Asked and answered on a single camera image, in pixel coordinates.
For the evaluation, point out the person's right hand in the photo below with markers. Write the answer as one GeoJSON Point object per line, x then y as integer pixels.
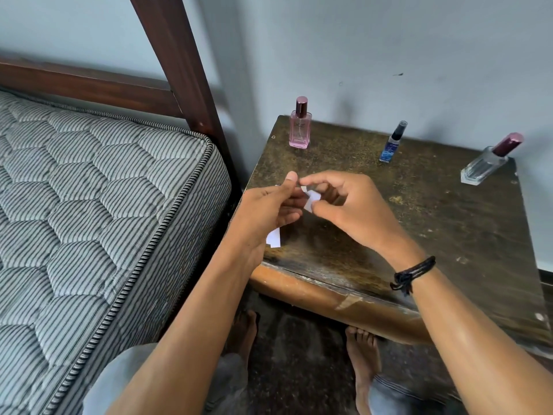
{"type": "Point", "coordinates": [367, 211]}

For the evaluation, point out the person's left hand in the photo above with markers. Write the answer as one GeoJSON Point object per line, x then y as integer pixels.
{"type": "Point", "coordinates": [259, 211]}

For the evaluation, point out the person's left thumb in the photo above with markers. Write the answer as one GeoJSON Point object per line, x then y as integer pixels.
{"type": "Point", "coordinates": [281, 184]}

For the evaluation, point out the person's right thumb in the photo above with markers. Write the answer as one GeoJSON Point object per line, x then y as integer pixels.
{"type": "Point", "coordinates": [328, 211]}

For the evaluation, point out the small white paper piece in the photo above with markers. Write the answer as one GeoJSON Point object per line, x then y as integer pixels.
{"type": "Point", "coordinates": [312, 198]}

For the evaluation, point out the person's left forearm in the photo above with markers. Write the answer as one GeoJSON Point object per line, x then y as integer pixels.
{"type": "Point", "coordinates": [194, 332]}

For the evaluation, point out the person's right forearm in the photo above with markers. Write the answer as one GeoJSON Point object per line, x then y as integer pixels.
{"type": "Point", "coordinates": [475, 341]}

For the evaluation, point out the white paper strip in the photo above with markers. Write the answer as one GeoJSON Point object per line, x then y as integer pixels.
{"type": "Point", "coordinates": [274, 238]}

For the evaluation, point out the pink perfume bottle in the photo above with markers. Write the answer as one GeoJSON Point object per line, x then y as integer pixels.
{"type": "Point", "coordinates": [300, 129]}

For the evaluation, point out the small blue spray bottle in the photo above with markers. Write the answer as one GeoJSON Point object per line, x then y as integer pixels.
{"type": "Point", "coordinates": [392, 144]}

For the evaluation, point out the dark worn wooden table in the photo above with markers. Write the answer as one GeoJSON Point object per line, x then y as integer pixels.
{"type": "Point", "coordinates": [453, 211]}

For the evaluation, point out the person's left foot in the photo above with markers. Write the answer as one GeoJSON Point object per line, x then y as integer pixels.
{"type": "Point", "coordinates": [245, 337]}

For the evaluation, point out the person's foot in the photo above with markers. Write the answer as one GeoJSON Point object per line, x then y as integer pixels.
{"type": "Point", "coordinates": [245, 337]}
{"type": "Point", "coordinates": [365, 363]}

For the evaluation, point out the person's right foot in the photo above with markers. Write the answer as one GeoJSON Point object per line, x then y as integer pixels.
{"type": "Point", "coordinates": [365, 363]}

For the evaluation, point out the clear perfume bottle maroon cap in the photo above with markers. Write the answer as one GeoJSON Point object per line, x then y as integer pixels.
{"type": "Point", "coordinates": [484, 165]}

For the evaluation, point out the grey striped quilted mattress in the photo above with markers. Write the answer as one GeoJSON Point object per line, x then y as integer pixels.
{"type": "Point", "coordinates": [86, 211]}

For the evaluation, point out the grey shorts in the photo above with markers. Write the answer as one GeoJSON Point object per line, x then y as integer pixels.
{"type": "Point", "coordinates": [121, 380]}

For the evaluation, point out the dark wooden bed frame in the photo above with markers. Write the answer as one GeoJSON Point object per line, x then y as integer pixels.
{"type": "Point", "coordinates": [181, 73]}

